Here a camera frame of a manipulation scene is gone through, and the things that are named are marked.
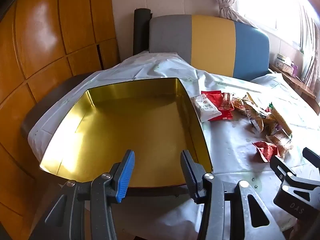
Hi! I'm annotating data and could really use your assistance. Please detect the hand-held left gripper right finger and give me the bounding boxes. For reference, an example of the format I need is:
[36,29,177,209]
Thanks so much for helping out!
[180,150,285,240]

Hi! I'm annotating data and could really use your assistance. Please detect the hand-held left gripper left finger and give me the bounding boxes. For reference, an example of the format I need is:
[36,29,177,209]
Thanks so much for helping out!
[30,149,135,240]

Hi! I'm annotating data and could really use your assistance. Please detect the pile of snack packets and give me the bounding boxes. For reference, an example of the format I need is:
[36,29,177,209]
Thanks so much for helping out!
[231,92,293,159]

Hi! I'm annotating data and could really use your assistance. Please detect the wooden wardrobe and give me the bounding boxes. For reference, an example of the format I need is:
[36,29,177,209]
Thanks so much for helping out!
[0,0,120,240]

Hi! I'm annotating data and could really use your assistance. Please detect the white snack packet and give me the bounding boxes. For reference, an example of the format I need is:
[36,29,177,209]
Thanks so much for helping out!
[192,93,222,122]

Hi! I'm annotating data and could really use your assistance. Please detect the small red striped packet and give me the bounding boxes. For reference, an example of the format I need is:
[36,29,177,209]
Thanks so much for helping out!
[219,92,235,111]

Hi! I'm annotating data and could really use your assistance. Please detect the black rolled mat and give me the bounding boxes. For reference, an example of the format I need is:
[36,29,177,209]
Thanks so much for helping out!
[133,8,152,55]

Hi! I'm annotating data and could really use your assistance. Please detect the sheer side curtain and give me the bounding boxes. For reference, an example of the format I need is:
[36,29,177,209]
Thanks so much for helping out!
[299,5,320,93]

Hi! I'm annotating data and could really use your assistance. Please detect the woven tissue box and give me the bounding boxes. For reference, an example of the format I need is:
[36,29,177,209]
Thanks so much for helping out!
[275,54,294,75]

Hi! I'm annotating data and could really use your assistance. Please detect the white plastic tablecloth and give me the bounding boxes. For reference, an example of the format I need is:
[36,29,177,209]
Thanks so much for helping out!
[27,51,320,233]

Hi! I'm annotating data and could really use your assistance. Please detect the tied beige curtain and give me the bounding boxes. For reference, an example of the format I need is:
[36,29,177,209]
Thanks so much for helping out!
[210,0,258,27]

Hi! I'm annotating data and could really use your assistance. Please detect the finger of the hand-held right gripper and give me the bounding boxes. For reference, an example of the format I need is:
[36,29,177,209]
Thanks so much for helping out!
[269,155,320,224]
[302,147,320,175]

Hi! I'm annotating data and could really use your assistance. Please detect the window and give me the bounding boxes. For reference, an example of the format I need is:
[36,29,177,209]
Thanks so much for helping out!
[237,0,320,53]

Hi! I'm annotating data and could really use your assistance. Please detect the wooden side table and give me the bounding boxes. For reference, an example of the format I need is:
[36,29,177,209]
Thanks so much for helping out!
[269,64,317,99]

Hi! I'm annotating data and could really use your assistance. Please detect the grey yellow blue chair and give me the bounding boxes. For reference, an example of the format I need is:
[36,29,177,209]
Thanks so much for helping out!
[149,14,273,82]

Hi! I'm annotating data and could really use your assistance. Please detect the gold tin box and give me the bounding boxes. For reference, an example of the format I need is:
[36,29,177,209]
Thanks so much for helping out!
[39,77,213,188]

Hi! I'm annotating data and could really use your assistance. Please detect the red snack packet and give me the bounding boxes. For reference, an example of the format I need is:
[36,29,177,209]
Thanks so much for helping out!
[252,141,282,162]
[201,91,234,121]

